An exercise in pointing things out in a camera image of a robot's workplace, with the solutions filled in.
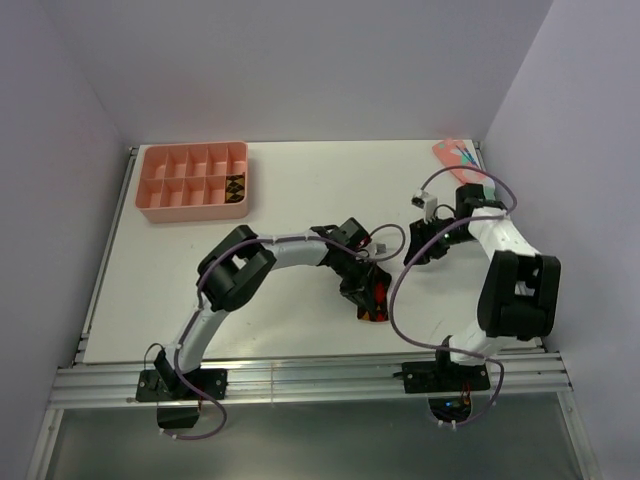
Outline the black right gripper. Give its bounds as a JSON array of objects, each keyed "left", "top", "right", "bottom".
[{"left": 403, "top": 215, "right": 476, "bottom": 267}]

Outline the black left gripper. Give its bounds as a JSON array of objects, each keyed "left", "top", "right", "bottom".
[{"left": 332, "top": 251, "right": 376, "bottom": 316}]

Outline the red yellow argyle sock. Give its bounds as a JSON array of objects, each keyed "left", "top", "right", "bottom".
[{"left": 356, "top": 264, "right": 392, "bottom": 323}]

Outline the brown tan argyle sock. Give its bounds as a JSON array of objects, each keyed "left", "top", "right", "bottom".
[{"left": 225, "top": 173, "right": 246, "bottom": 204}]

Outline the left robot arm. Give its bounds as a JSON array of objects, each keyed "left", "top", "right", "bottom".
[{"left": 154, "top": 218, "right": 391, "bottom": 399}]

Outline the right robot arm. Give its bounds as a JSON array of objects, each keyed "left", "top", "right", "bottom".
[{"left": 403, "top": 183, "right": 561, "bottom": 390}]

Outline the pink patterned sock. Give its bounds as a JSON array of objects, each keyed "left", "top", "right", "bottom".
[{"left": 432, "top": 138, "right": 495, "bottom": 193}]

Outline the pink divided organizer tray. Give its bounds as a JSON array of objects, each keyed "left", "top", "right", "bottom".
[{"left": 135, "top": 141, "right": 249, "bottom": 224}]

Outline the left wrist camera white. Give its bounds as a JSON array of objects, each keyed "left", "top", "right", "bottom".
[{"left": 357, "top": 240, "right": 389, "bottom": 258}]

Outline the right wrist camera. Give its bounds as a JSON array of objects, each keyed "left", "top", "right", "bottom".
[{"left": 411, "top": 190, "right": 439, "bottom": 223}]

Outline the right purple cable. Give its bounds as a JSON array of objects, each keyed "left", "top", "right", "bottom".
[{"left": 388, "top": 165, "right": 519, "bottom": 430}]

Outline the purple cable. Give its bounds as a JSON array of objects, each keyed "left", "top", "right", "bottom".
[
  {"left": 388, "top": 165, "right": 519, "bottom": 430},
  {"left": 159, "top": 223, "right": 406, "bottom": 441}
]

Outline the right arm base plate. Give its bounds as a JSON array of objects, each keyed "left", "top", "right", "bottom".
[{"left": 393, "top": 360, "right": 490, "bottom": 394}]

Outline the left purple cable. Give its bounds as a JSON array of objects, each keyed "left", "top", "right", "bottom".
[{"left": 159, "top": 223, "right": 406, "bottom": 441}]

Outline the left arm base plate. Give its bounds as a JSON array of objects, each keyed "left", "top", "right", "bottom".
[{"left": 135, "top": 369, "right": 228, "bottom": 403}]

